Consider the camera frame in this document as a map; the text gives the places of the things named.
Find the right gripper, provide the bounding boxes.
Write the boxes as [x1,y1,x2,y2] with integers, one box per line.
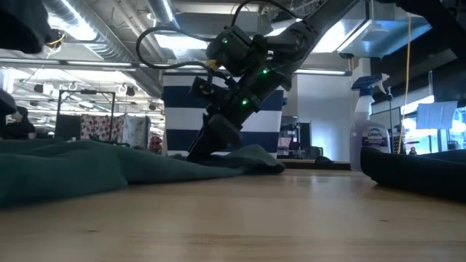
[187,67,292,163]

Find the dark green garment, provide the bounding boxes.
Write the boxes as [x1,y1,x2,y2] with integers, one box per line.
[0,140,287,208]

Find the black garment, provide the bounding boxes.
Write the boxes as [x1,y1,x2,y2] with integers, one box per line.
[360,146,466,203]

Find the navy white striped fabric bin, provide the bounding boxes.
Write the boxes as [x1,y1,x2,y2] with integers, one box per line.
[162,71,285,157]

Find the red background item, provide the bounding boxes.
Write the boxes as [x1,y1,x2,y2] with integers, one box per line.
[149,135,164,154]

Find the white patterned board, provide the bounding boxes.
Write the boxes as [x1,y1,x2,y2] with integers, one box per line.
[122,114,151,148]

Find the floral patterned board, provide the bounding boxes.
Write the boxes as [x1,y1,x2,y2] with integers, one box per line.
[80,114,127,142]

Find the clear spray bottle blue trigger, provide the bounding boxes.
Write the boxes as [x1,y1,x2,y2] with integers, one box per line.
[349,74,392,172]

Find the person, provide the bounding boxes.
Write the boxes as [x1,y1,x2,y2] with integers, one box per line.
[5,106,37,140]

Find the white paper sheet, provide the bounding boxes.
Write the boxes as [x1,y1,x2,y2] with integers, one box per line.
[416,100,459,130]

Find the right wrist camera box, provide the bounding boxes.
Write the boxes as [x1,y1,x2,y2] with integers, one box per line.
[189,75,230,106]

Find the black cable with yellow tag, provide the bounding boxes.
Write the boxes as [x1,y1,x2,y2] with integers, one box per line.
[136,0,303,79]

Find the silver round duct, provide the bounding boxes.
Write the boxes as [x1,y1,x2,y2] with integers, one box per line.
[147,0,181,30]

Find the spiral round ventilation duct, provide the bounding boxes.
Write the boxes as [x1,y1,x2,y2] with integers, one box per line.
[43,0,163,99]

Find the black background rig frame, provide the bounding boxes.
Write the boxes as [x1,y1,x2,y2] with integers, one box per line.
[56,89,117,141]

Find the yellow black ceiling cord reel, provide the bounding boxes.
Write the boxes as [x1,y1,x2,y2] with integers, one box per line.
[49,28,67,50]

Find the rectangular ceiling duct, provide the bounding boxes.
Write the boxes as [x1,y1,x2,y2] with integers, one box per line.
[312,0,447,58]

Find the yellow hanging cord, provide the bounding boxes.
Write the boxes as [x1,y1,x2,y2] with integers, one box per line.
[396,16,412,154]

